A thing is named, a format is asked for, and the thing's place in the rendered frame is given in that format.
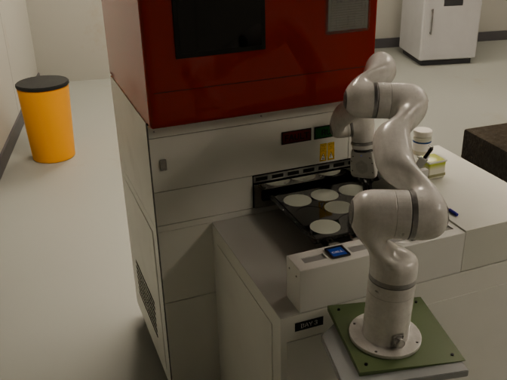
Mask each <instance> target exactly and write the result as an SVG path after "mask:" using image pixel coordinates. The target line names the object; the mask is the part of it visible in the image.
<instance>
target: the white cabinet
mask: <svg viewBox="0 0 507 380"><path fill-rule="evenodd" d="M212 230H213V243H214V269H215V283H216V296H217V322H218V335H219V348H220V374H221V380H338V378H337V377H336V373H335V372H334V370H333V367H332V365H331V363H330V360H329V358H328V355H327V353H326V351H325V349H324V346H323V344H322V342H321V336H322V335H323V334H324V333H325V332H326V331H327V330H328V329H329V328H330V327H331V326H332V325H333V324H334V323H333V321H332V319H331V317H330V315H329V313H328V311H327V308H322V309H319V310H316V311H310V312H307V313H304V314H299V315H296V316H292V317H287V318H284V319H280V318H279V317H278V315H277V314H276V313H275V311H274V310H273V309H272V307H271V305H270V304H269V303H268V302H267V300H266V298H265V297H264V296H263V294H262V293H261V292H260V290H259V289H258V287H257V286H256V284H255V283H254V282H253V281H252V279H251V278H250V276H249V275H248V273H247V272H246V271H245V270H244V268H243V266H242V265H241V263H240V262H239V261H238V260H237V258H236V257H235V255H234V253H233V252H232V251H231V250H230V248H229V247H228V245H227V244H226V242H225V241H224V240H223V238H222V237H221V236H220V234H219V232H218V231H217V230H216V229H215V227H214V226H213V224H212ZM414 297H421V298H422V300H423V301H424V302H425V304H426V305H427V306H428V308H429V310H430V311H431V312H432V313H433V315H434V316H435V318H436V319H437V321H438V322H439V323H440V325H441V326H442V327H443V329H444V331H445V332H446V334H448V336H449V337H450V339H451V340H452V342H453V343H454V344H455V346H456V347H457V349H458V350H459V352H460V353H461V355H462V356H463V357H464V358H465V360H466V361H462V362H463V363H464V365H465V366H466V368H467V369H468V371H469V373H468V376H466V377H460V378H451V379H445V380H507V260H504V261H501V262H495V263H492V264H489V265H484V266H481V267H477V268H472V269H469V270H465V271H461V272H460V273H458V274H453V275H451V276H447V277H442V278H438V279H435V280H430V281H427V282H424V283H418V284H417V285H416V289H415V295H414Z"/></svg>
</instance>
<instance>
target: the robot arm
mask: <svg viewBox="0 0 507 380"><path fill-rule="evenodd" d="M395 75H396V64H395V61H394V59H393V57H392V56H391V55H390V54H388V53H386V52H384V51H379V52H376V53H375V54H373V55H371V56H370V57H369V59H368V60H367V62H366V65H365V67H364V71H363V73H361V74H360V75H359V76H357V77H356V78H355V79H354V80H352V81H351V83H350V84H349V85H348V87H347V88H346V90H345V93H344V95H343V102H341V103H340V104H339V105H338V106H337V107H336V108H335V109H334V111H333V114H332V116H331V119H330V133H331V135H332V136H333V137H335V138H345V137H351V138H352V141H351V145H352V148H353V149H352V152H351V161H350V166H351V175H352V176H353V177H354V178H356V179H358V180H359V181H360V182H361V184H362V185H363V191H362V192H359V193H357V195H356V196H354V197H353V199H352V201H351V203H350V205H349V223H350V224H351V227H352V229H353V231H354V233H355V234H356V235H357V237H358V239H359V240H360V241H361V242H362V244H363V245H365V247H366V248H367V251H368V253H369V256H370V267H369V275H368V281H367V294H366V301H365V308H364V314H361V315H359V316H357V317H356V318H355V319H354V320H353V321H352V322H351V323H350V326H349V337H350V339H351V341H352V343H353V344H354V345H355V346H356V347H357V348H358V349H360V350H361V351H363V352H364V353H366V354H369V355H370V356H373V357H378V358H382V359H387V360H397V359H403V358H405V357H409V356H411V355H413V354H415V353H416V352H417V351H418V350H419V348H420V345H421V342H422V336H421V333H420V331H419V329H418V328H417V327H416V326H415V325H414V324H413V323H412V322H411V321H410V320H411V314H412V310H413V300H414V295H415V289H416V280H417V275H418V267H419V265H418V259H417V257H416V256H415V254H414V253H412V252H411V251H409V250H408V249H406V248H404V247H402V246H400V245H397V244H395V243H393V242H392V241H390V239H398V240H421V241H424V240H431V239H434V238H437V237H439V236H441V235H442V234H443V233H444V232H445V230H446V228H447V225H448V222H449V213H448V207H447V204H446V202H445V200H444V198H443V196H442V195H441V193H440V192H439V190H438V189H437V188H436V187H435V185H434V184H433V183H432V182H431V181H430V180H429V179H428V177H427V176H426V175H425V174H424V173H423V172H422V171H421V169H419V168H418V166H417V165H416V162H415V159H414V156H413V149H412V144H411V138H410V133H411V132H412V130H413V129H414V128H415V127H416V126H418V125H419V123H420V122H421V121H422V120H423V119H424V117H425V115H426V112H427V109H428V104H429V100H428V97H427V95H426V92H425V91H424V90H423V89H422V88H421V87H420V86H418V85H415V84H407V83H391V82H392V81H393V80H394V78H395ZM375 118H383V119H389V120H388V121H386V122H384V123H383V124H381V125H380V126H379V127H378V128H377V129H376V131H375V122H374V119H375ZM380 175H381V176H382V177H383V179H384V180H385V181H386V182H388V183H389V184H390V185H392V186H394V187H395V188H396V189H397V190H396V189H372V183H373V182H374V181H378V180H380V179H381V178H380Z"/></svg>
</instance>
